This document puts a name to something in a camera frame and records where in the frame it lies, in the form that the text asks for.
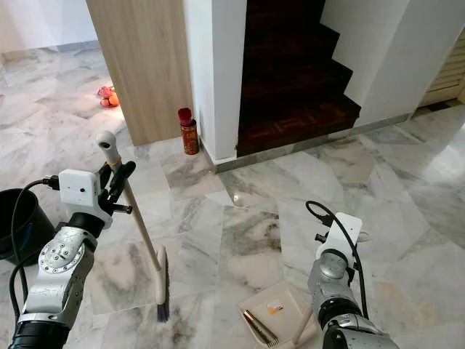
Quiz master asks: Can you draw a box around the beige long-handled dustpan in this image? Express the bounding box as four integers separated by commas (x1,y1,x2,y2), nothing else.
236,282,320,349

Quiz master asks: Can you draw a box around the red bag of oranges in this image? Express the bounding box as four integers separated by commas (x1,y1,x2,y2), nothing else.
97,85,121,108

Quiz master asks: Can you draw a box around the red cylindrical tin can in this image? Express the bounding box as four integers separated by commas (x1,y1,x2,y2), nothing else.
178,108,200,156

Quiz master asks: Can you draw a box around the black plastic bucket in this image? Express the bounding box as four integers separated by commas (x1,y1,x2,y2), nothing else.
0,188,42,266

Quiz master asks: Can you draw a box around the brown shiny wrapper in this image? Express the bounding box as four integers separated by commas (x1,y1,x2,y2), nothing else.
243,309,278,344

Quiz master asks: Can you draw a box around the light wooden cabinet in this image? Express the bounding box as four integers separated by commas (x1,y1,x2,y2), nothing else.
86,0,195,146

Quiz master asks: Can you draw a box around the dark wooden staircase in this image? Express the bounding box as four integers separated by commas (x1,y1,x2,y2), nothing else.
236,0,362,158

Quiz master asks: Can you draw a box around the beige louvred door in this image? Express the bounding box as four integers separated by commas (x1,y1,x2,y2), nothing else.
418,29,465,108

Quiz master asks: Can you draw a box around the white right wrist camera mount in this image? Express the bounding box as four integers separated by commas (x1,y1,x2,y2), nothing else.
322,212,364,262

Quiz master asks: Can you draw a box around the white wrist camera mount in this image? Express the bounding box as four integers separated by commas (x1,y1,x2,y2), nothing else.
322,212,364,262
58,169,104,217

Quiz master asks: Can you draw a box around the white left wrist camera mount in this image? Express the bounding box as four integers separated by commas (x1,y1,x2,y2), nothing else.
58,169,104,217

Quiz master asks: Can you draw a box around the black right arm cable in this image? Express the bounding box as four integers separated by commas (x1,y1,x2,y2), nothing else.
305,200,370,319

